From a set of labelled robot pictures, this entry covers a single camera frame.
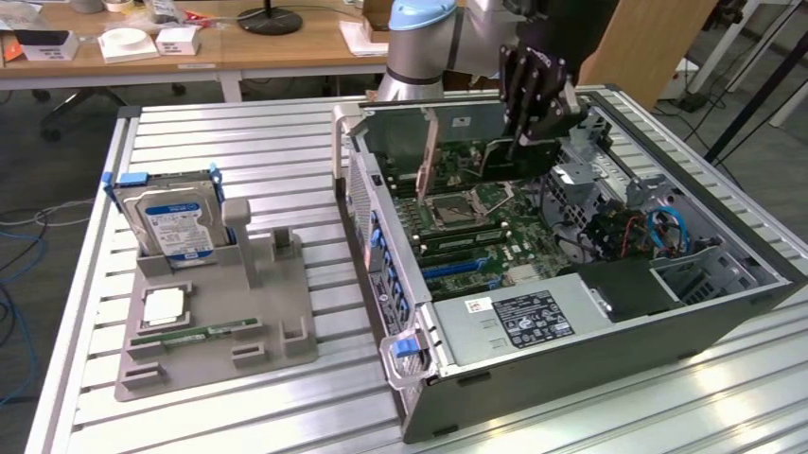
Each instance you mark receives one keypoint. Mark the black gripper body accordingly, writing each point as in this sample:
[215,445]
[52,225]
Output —
[567,33]

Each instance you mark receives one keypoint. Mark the green expansion card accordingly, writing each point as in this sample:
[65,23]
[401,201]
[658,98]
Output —
[461,161]

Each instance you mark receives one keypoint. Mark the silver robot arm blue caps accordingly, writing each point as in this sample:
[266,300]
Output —
[417,57]

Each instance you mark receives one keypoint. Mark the wooden cabinet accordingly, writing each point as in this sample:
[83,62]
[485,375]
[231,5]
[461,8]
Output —
[650,57]

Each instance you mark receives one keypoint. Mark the tall metal disk bay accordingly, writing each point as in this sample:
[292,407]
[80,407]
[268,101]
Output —
[584,184]

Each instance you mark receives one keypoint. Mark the metal socket cover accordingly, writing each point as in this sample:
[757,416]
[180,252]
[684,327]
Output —
[495,196]

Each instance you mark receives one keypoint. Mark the black RAM slot bank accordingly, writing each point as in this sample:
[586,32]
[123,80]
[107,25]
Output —
[403,184]

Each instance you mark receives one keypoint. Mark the CPU socket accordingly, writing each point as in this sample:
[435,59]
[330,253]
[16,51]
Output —
[451,210]

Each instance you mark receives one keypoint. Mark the stack of white papers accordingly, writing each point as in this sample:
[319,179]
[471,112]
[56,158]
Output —
[362,40]

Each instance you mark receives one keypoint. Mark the open cardboard box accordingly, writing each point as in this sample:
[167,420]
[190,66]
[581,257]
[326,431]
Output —
[376,14]

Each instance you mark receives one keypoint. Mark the green motherboard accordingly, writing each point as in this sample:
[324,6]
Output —
[530,236]

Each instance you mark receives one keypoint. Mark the black slanted stand pole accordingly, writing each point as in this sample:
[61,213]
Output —
[757,99]

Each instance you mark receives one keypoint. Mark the small silver chipset heatsink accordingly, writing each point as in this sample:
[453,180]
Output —
[521,275]

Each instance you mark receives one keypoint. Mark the blue expansion slot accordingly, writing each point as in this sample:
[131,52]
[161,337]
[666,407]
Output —
[454,268]

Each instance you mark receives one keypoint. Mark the black round lamp base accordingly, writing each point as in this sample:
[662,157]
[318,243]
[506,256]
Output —
[268,23]

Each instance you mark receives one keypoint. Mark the low metal disk bay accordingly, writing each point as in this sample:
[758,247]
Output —
[706,276]

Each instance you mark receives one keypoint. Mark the grey power supply unit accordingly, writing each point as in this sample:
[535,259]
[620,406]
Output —
[467,340]

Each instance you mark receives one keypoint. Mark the small white labelled box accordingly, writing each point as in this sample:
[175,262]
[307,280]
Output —
[178,40]

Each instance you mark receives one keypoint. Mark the blue case release latch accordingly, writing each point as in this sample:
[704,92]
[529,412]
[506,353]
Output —
[403,349]

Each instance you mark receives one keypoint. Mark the dark grey open PC case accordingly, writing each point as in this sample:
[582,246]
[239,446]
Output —
[567,378]

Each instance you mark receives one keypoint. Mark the clear plastic bag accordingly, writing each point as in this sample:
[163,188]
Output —
[167,10]

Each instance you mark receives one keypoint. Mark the hard disk blue label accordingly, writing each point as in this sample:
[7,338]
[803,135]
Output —
[176,227]

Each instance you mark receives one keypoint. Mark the white square holder round insert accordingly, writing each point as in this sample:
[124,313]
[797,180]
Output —
[129,45]

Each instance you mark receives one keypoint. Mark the hard drive with blue label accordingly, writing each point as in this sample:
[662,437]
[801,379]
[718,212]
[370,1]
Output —
[132,180]

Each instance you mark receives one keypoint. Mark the beige tape roll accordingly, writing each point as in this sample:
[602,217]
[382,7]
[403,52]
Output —
[117,5]

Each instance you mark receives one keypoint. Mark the grey cup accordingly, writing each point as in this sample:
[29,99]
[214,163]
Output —
[84,5]

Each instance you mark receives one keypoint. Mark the black office chair base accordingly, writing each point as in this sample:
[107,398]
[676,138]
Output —
[69,106]

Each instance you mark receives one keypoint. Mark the silver CPU chip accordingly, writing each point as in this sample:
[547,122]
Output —
[163,306]

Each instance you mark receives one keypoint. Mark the loose green RAM stick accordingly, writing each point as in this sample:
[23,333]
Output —
[190,333]

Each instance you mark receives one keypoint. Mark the white box black lid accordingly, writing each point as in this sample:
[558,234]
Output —
[47,45]

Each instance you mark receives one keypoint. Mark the grey printed parts rack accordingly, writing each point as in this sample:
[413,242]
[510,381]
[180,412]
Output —
[208,373]

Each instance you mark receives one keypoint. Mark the wooden desk white frame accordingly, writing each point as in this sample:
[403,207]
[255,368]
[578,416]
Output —
[283,52]

